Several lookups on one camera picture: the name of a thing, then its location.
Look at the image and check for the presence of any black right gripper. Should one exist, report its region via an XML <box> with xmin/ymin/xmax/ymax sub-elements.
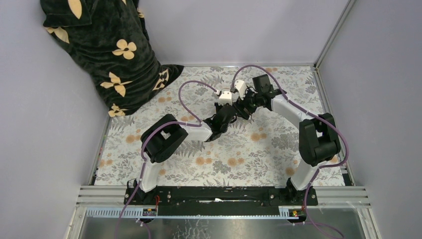
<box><xmin>232</xmin><ymin>86</ymin><xmax>261</xmax><ymax>121</ymax></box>

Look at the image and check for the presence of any white cardboard paper box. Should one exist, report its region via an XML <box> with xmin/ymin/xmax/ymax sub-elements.
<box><xmin>217</xmin><ymin>92</ymin><xmax>257</xmax><ymax>120</ymax></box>

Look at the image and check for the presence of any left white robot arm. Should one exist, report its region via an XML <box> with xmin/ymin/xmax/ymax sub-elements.
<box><xmin>133</xmin><ymin>104</ymin><xmax>237</xmax><ymax>205</ymax></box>

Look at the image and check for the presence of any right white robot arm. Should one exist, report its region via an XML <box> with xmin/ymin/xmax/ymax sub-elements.
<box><xmin>233</xmin><ymin>74</ymin><xmax>340</xmax><ymax>205</ymax></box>

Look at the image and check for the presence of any floral patterned table cloth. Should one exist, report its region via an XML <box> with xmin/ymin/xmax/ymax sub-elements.
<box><xmin>93</xmin><ymin>65</ymin><xmax>346</xmax><ymax>187</ymax></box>

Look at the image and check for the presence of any black floral plush blanket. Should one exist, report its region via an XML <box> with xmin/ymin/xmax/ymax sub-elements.
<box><xmin>40</xmin><ymin>0</ymin><xmax>184</xmax><ymax>118</ymax></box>

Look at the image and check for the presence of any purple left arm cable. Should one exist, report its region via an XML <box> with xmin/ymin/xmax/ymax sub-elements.
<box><xmin>118</xmin><ymin>80</ymin><xmax>228</xmax><ymax>219</ymax></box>

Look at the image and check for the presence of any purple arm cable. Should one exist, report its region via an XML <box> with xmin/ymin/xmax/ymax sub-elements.
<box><xmin>230</xmin><ymin>64</ymin><xmax>350</xmax><ymax>229</ymax></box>
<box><xmin>118</xmin><ymin>80</ymin><xmax>228</xmax><ymax>219</ymax></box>

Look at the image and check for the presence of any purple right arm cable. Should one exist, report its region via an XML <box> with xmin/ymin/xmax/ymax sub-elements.
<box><xmin>230</xmin><ymin>64</ymin><xmax>350</xmax><ymax>229</ymax></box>

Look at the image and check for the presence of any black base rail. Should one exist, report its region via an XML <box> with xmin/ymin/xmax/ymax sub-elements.
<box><xmin>130</xmin><ymin>186</ymin><xmax>318</xmax><ymax>206</ymax></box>

